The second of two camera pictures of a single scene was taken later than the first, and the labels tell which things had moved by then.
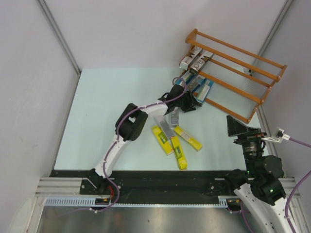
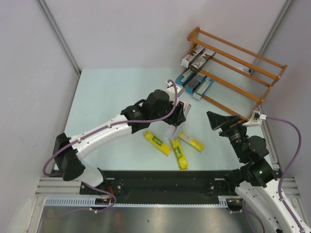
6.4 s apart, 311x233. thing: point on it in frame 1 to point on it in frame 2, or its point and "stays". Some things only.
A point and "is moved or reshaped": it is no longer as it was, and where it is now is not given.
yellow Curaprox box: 178,153 stays
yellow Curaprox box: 182,135 stays
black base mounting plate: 152,187 stays
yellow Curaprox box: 162,140 to 160,145
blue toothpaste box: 200,92 is moved or reshaped
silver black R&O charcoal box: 195,51 is moved or reshaped
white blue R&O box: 196,83 is moved or reshaped
